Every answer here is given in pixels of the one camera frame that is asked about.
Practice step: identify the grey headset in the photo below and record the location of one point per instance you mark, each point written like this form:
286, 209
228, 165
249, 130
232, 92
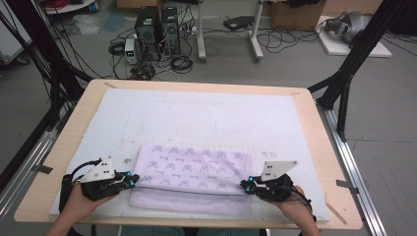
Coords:
355, 23

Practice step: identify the black flat device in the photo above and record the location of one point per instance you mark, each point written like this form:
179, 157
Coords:
237, 22

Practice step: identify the wide black computer tower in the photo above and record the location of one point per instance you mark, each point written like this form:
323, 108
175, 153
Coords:
147, 32

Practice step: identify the thin wooden stick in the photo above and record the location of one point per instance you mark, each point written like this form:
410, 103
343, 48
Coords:
336, 212

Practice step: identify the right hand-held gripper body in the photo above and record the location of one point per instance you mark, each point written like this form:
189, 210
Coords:
275, 188

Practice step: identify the grey tape piece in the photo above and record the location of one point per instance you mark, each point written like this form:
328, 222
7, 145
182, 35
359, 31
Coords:
44, 169
345, 185

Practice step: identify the large cardboard box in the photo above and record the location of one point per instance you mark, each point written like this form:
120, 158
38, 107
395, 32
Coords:
295, 18

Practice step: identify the teal plastic sheet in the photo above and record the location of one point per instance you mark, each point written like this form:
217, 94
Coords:
114, 21

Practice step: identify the white round table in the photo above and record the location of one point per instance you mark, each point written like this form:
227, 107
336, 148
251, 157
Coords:
72, 8

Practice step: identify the white floor board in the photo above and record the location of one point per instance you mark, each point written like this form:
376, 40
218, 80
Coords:
334, 49

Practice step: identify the black frame post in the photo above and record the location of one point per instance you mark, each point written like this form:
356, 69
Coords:
360, 46
42, 42

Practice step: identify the pale pink towel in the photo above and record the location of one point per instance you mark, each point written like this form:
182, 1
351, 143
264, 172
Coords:
193, 170

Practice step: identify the clear plastic bag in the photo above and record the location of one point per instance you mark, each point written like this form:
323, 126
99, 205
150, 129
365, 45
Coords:
87, 24

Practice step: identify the white desk frame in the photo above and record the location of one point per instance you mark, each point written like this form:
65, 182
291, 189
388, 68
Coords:
200, 32

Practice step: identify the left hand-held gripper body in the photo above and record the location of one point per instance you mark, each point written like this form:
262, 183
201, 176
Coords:
100, 172

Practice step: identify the narrow black computer tower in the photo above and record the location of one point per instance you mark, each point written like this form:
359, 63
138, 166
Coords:
170, 29

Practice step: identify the person's right hand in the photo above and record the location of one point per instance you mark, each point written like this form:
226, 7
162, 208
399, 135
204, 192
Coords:
296, 206

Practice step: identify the white foam mat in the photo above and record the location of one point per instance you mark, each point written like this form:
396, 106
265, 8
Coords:
196, 111

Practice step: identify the person's left hand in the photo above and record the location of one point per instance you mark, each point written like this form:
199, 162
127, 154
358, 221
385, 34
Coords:
80, 206

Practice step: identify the aluminium rail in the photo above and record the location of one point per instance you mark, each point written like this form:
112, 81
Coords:
350, 170
32, 157

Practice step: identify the white power supply unit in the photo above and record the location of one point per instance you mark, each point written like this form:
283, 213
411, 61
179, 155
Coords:
131, 50

